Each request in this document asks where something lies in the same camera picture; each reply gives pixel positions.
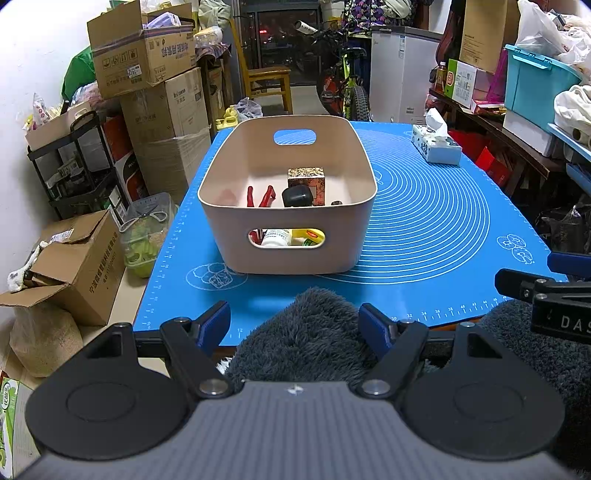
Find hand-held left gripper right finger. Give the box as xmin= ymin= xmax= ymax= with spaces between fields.
xmin=358 ymin=302 xmax=504 ymax=400

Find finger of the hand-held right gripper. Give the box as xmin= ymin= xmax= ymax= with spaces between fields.
xmin=547 ymin=251 xmax=591 ymax=278
xmin=494 ymin=268 xmax=591 ymax=305

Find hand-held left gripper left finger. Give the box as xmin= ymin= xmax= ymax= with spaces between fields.
xmin=85 ymin=300 xmax=234 ymax=400

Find beige plastic basket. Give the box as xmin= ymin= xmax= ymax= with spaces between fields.
xmin=198 ymin=114 xmax=378 ymax=276

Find red pliers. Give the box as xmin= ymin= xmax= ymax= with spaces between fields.
xmin=246 ymin=185 xmax=278 ymax=208

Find black rounded object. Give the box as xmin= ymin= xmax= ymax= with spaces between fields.
xmin=281 ymin=185 xmax=315 ymax=208

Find black plastic bag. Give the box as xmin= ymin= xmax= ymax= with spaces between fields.
xmin=536 ymin=198 xmax=591 ymax=254

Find grey fluffy clothing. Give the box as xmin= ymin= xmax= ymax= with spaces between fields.
xmin=217 ymin=287 xmax=591 ymax=467

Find clear plastic container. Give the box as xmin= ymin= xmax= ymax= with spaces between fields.
xmin=119 ymin=193 xmax=178 ymax=278

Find blue silicone mat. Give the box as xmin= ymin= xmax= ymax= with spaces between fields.
xmin=134 ymin=121 xmax=568 ymax=344

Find red gift boxes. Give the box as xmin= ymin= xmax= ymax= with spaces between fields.
xmin=450 ymin=129 xmax=513 ymax=185

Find dark wooden side table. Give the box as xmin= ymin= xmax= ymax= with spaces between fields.
xmin=429 ymin=88 xmax=568 ymax=195

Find white box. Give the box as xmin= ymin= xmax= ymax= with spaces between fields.
xmin=502 ymin=108 xmax=561 ymax=158

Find torn open cardboard box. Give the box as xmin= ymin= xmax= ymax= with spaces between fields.
xmin=0 ymin=210 xmax=125 ymax=326

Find white cloth bundle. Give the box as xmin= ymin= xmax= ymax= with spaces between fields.
xmin=554 ymin=85 xmax=591 ymax=148

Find tissue box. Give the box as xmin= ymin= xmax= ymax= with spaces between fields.
xmin=411 ymin=108 xmax=462 ymax=166

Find small patterned box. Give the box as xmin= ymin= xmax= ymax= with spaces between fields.
xmin=287 ymin=167 xmax=326 ymax=206

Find plastic wrapped cardboard box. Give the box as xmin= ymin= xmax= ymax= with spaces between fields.
xmin=139 ymin=129 xmax=213 ymax=204

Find brown grain sack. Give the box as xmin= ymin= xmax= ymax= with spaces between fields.
xmin=9 ymin=302 xmax=84 ymax=377

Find blue storage bin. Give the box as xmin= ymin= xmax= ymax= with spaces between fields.
xmin=504 ymin=44 xmax=585 ymax=123

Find black trolley cart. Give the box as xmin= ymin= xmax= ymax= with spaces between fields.
xmin=28 ymin=111 xmax=132 ymax=220

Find pink bag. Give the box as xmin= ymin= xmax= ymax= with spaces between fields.
xmin=487 ymin=48 xmax=509 ymax=102

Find white spotted cloth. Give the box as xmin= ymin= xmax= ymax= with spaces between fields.
xmin=7 ymin=240 xmax=49 ymax=292

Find green white carton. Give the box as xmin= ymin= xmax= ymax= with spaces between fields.
xmin=444 ymin=59 xmax=481 ymax=109

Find clear plastic bag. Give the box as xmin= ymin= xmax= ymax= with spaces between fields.
xmin=236 ymin=98 xmax=263 ymax=123

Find tall brown cardboard box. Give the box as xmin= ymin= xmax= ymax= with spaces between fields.
xmin=121 ymin=67 xmax=208 ymax=148

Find bicycle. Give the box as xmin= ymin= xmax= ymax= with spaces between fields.
xmin=295 ymin=18 xmax=372 ymax=123

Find green printed carton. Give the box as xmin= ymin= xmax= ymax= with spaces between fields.
xmin=0 ymin=376 xmax=40 ymax=478

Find white chest freezer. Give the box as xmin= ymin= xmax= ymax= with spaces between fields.
xmin=369 ymin=25 xmax=444 ymax=124

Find white plastic bags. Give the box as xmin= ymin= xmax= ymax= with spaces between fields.
xmin=515 ymin=0 xmax=591 ymax=65

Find flat upright cardboard box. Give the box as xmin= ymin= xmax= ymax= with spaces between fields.
xmin=459 ymin=0 xmax=520 ymax=75

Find wooden chair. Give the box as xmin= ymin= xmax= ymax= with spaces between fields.
xmin=231 ymin=18 xmax=294 ymax=114

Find cardboard box with snacks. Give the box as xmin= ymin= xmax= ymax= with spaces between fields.
xmin=25 ymin=102 xmax=93 ymax=151

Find green bag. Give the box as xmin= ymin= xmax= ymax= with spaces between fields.
xmin=62 ymin=46 xmax=100 ymax=102

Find colourful patterned jacket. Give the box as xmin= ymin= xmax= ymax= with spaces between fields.
xmin=344 ymin=0 xmax=416 ymax=33

